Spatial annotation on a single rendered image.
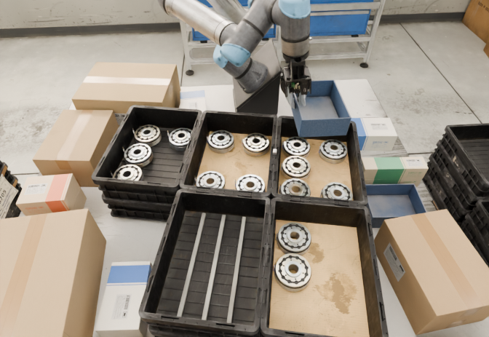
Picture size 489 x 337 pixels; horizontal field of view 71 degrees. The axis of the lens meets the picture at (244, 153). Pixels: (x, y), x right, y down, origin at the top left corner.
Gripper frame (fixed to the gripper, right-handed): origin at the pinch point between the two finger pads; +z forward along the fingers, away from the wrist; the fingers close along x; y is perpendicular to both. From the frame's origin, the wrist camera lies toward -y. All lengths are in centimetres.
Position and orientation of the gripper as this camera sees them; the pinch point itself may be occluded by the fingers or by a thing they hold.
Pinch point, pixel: (295, 103)
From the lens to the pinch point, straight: 111.8
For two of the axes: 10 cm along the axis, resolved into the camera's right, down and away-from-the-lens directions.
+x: 9.9, -1.2, -0.6
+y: 0.4, 7.2, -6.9
